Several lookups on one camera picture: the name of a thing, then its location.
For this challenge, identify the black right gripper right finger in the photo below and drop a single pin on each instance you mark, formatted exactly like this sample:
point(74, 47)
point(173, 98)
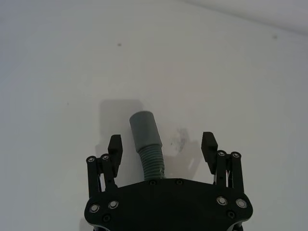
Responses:
point(209, 151)

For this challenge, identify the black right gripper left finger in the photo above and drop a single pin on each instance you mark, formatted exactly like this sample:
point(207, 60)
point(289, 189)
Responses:
point(113, 154)

